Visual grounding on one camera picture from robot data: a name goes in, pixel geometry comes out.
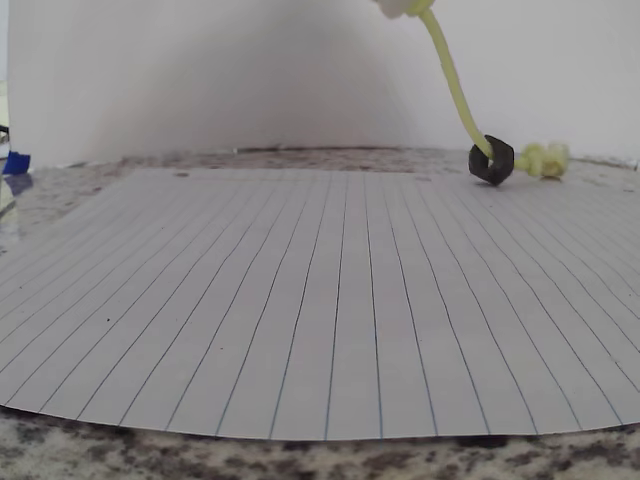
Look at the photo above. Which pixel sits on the black hex nut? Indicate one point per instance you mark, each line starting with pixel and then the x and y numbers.
pixel 505 157

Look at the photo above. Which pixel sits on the lined white paper sheet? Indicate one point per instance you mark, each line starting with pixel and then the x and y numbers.
pixel 300 300

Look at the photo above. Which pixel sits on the white backdrop board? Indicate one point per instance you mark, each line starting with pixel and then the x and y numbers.
pixel 200 75

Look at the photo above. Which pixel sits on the blue tape piece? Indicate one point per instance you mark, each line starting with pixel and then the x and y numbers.
pixel 16 162

